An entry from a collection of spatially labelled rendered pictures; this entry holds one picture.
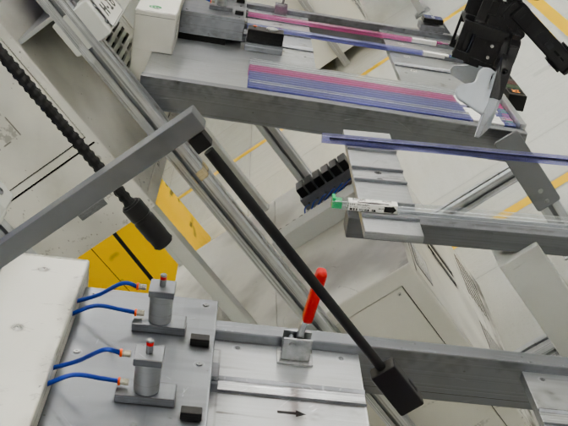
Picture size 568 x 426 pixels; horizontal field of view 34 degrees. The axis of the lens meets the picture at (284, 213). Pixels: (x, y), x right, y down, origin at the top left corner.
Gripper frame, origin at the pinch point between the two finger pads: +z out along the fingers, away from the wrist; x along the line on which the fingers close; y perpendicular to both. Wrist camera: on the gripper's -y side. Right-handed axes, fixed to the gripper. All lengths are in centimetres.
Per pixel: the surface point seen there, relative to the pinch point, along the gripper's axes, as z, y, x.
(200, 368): 14, 25, 58
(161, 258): 153, 62, -221
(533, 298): 18.1, -14.4, 10.5
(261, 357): 19, 20, 45
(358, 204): 7.8, 13.9, 23.5
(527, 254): 12.0, -11.0, 11.1
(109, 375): 15, 33, 61
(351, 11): 63, 17, -395
